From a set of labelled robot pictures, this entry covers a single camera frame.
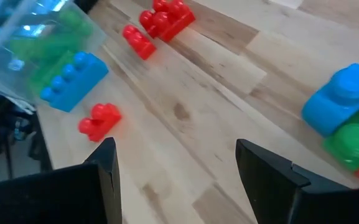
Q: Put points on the clear plastic bin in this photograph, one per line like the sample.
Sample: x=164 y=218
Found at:
x=2 y=62

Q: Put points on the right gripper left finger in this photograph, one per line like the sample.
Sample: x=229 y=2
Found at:
x=58 y=199

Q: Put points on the green toy building block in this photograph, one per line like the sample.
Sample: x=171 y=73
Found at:
x=353 y=146
x=48 y=71
x=51 y=40

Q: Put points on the blue toy building block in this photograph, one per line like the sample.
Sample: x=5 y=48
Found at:
x=338 y=99

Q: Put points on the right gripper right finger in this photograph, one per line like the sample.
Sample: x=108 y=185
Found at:
x=291 y=199

